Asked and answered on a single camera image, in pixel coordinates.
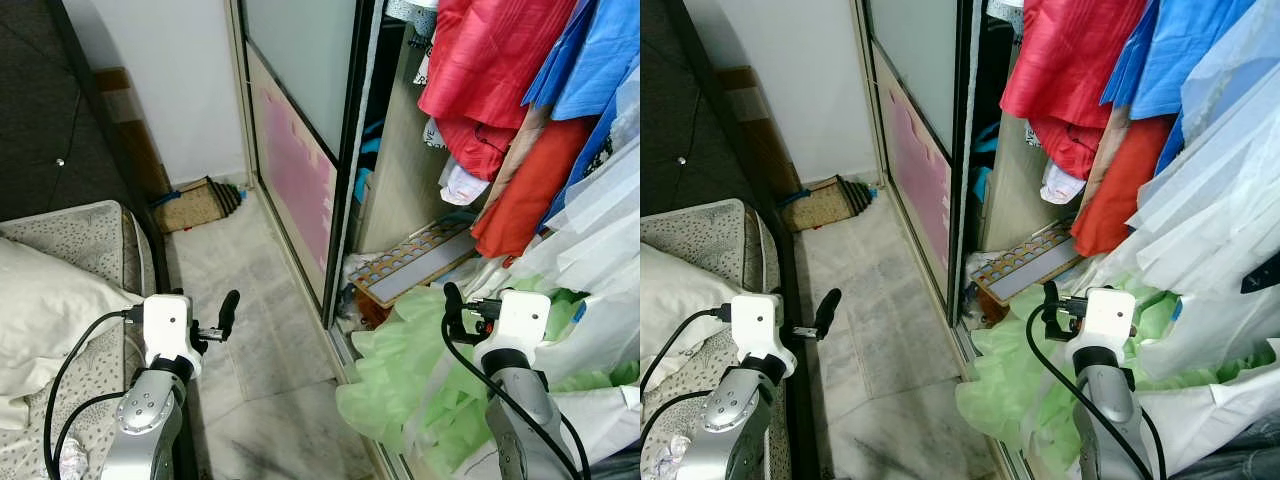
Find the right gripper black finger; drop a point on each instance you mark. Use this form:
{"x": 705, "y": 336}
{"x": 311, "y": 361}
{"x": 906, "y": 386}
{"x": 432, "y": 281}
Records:
{"x": 454, "y": 310}
{"x": 1051, "y": 308}

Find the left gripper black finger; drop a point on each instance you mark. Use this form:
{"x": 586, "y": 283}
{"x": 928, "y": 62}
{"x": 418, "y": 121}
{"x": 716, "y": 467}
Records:
{"x": 229, "y": 312}
{"x": 828, "y": 312}

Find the cream pillow with black print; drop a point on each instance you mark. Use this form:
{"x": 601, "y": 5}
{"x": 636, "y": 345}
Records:
{"x": 680, "y": 310}
{"x": 50, "y": 310}

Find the white paper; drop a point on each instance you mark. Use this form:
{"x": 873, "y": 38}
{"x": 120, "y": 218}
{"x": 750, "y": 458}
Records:
{"x": 72, "y": 462}
{"x": 680, "y": 460}

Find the flat box with circle pattern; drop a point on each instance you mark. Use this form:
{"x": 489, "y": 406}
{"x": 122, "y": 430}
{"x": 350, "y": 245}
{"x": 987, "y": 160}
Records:
{"x": 1030, "y": 270}
{"x": 420, "y": 265}

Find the light green plastic bag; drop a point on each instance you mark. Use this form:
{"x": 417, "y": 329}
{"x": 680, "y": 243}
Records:
{"x": 390, "y": 370}
{"x": 1010, "y": 380}

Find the brown woven bag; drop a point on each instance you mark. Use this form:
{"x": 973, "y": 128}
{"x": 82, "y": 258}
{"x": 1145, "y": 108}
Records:
{"x": 195, "y": 205}
{"x": 825, "y": 203}

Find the white quilted mattress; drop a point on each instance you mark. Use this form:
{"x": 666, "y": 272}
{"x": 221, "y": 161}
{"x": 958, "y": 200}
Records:
{"x": 90, "y": 240}
{"x": 720, "y": 235}

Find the small white cloth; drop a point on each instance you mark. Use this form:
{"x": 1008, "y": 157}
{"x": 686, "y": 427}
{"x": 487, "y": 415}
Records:
{"x": 462, "y": 185}
{"x": 1062, "y": 185}

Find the beige wooden wardrobe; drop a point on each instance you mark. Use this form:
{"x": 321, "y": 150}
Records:
{"x": 1010, "y": 190}
{"x": 400, "y": 170}

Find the orange-red garment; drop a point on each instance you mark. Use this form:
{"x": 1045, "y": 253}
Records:
{"x": 1120, "y": 190}
{"x": 530, "y": 190}

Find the translucent white garment cover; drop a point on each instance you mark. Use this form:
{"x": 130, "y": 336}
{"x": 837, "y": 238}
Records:
{"x": 600, "y": 220}
{"x": 1220, "y": 200}

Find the small red garment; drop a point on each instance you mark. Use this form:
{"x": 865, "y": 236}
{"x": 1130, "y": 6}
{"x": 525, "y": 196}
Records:
{"x": 1065, "y": 145}
{"x": 475, "y": 145}

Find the glass and pink wardrobe door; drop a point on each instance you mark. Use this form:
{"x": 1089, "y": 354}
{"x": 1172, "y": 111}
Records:
{"x": 920, "y": 150}
{"x": 300, "y": 150}

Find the brown wooden board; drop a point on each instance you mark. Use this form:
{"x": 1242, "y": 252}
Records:
{"x": 130, "y": 130}
{"x": 760, "y": 125}

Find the large red garment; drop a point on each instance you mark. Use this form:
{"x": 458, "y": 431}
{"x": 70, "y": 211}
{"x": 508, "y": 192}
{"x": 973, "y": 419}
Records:
{"x": 490, "y": 60}
{"x": 1070, "y": 55}

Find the black tufted headboard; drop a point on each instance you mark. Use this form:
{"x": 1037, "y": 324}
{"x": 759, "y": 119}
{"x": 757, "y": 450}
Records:
{"x": 680, "y": 100}
{"x": 40, "y": 100}

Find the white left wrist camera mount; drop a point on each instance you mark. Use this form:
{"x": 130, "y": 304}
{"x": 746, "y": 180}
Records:
{"x": 168, "y": 325}
{"x": 758, "y": 325}

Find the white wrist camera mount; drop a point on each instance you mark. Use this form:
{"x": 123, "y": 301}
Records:
{"x": 168, "y": 325}
{"x": 1108, "y": 315}
{"x": 520, "y": 315}
{"x": 758, "y": 325}

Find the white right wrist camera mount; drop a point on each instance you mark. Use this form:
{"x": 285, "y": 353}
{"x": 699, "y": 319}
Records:
{"x": 1108, "y": 315}
{"x": 520, "y": 315}

